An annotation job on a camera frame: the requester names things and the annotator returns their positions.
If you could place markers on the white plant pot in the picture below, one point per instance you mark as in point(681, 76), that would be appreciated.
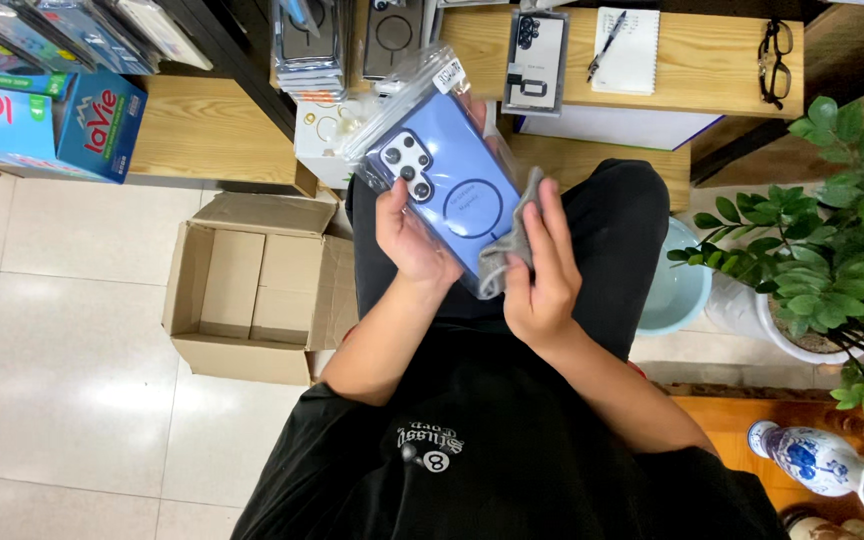
point(747, 315)

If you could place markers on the person's right hand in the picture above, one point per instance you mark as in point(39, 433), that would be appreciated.
point(548, 277)

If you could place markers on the person's black shirt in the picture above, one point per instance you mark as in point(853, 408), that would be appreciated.
point(492, 450)

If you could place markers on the stack of clear phone cases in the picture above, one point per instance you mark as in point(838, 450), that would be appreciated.
point(310, 49)

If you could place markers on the white box with gold rings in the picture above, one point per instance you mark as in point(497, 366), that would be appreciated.
point(323, 135)

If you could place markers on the blue and white porcelain vase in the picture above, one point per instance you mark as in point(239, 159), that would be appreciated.
point(822, 465)

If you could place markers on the light blue basin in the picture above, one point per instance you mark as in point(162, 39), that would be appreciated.
point(676, 289)

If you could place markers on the black eyeglasses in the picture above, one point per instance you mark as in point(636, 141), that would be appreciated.
point(774, 64)

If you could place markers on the black pen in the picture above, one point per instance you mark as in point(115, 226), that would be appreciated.
point(606, 45)

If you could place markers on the person's black trousers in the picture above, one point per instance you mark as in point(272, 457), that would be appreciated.
point(604, 247)

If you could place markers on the wooden shelf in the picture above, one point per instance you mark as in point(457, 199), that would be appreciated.
point(199, 127)

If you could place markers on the white spiral notepad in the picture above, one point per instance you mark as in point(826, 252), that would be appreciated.
point(627, 51)

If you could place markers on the person's left hand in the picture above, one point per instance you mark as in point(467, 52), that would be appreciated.
point(413, 244)

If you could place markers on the white flat box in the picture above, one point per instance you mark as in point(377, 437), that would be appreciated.
point(612, 126)

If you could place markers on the dark phone case in bag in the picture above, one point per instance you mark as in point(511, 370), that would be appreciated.
point(394, 37)

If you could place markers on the wooden table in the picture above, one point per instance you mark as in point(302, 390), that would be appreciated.
point(702, 67)

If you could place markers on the blue phone case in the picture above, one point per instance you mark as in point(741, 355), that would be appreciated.
point(443, 176)

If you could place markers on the open cardboard box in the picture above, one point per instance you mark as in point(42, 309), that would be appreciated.
point(259, 289)

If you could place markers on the row of packaged phone cases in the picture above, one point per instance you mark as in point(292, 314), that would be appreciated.
point(64, 34)

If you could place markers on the grey packaged phone case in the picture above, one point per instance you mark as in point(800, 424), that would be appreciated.
point(535, 64)

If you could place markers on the green potted plant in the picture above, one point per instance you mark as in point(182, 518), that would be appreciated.
point(829, 247)

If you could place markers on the grey cleaning cloth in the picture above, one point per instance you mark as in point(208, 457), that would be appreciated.
point(511, 240)

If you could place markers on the blue water bottle carton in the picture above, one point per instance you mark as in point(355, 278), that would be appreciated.
point(42, 124)

